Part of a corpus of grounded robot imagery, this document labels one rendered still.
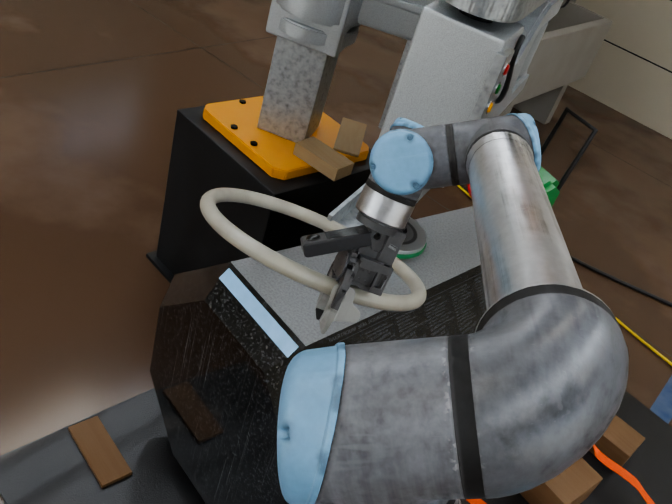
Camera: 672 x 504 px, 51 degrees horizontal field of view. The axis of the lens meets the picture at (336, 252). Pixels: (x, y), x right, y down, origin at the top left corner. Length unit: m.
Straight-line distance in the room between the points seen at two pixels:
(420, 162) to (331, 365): 0.53
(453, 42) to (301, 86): 0.90
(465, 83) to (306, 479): 1.39
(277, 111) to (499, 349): 2.17
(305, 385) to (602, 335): 0.21
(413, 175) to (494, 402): 0.56
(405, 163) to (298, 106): 1.60
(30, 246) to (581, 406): 2.85
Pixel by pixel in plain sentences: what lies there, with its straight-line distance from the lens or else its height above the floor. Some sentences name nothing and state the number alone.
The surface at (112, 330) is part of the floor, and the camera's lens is 2.83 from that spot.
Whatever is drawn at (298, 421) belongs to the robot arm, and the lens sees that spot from 0.49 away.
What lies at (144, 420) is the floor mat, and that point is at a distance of 2.54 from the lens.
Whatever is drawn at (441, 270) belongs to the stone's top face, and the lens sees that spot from 2.12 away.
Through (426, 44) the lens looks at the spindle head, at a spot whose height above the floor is 1.47.
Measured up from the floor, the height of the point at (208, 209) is 1.27.
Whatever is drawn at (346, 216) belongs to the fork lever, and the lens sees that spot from 1.72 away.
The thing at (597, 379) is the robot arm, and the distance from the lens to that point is 0.52.
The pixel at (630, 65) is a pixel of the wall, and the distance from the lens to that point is 6.79.
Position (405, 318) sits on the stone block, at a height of 0.80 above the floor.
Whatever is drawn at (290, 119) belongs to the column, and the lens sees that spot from 2.60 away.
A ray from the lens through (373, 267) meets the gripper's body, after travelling 1.16.
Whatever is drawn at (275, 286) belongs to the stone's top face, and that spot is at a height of 0.83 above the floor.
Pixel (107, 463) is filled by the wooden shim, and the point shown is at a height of 0.03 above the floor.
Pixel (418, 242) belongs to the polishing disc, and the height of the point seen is 0.89.
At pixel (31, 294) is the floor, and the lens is 2.97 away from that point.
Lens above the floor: 2.01
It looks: 36 degrees down
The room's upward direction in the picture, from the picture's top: 19 degrees clockwise
